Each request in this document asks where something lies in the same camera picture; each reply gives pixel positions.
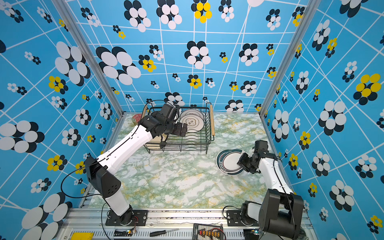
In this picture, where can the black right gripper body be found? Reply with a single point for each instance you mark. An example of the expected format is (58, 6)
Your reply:
(247, 162)

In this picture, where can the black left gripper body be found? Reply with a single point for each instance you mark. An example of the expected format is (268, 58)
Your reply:
(176, 128)

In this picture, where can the black wire dish rack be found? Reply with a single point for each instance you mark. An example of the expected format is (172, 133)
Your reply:
(199, 141)

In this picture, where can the white plate red green rim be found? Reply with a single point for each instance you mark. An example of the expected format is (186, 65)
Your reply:
(227, 162)

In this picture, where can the white plate green cloud outline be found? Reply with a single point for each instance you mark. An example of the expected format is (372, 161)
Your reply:
(194, 123)

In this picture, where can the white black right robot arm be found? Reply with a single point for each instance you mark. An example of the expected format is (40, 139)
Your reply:
(281, 211)

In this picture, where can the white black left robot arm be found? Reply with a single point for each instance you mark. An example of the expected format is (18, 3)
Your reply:
(101, 170)

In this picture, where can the black terminal board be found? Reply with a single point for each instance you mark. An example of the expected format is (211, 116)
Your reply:
(208, 232)

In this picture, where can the yellow box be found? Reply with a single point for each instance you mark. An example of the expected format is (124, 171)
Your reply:
(82, 236)

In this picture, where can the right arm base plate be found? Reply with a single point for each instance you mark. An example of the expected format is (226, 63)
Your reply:
(234, 219)

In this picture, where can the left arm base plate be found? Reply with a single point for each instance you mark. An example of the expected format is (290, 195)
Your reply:
(139, 217)

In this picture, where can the black handled screwdriver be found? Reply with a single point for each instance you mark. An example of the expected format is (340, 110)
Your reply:
(162, 232)

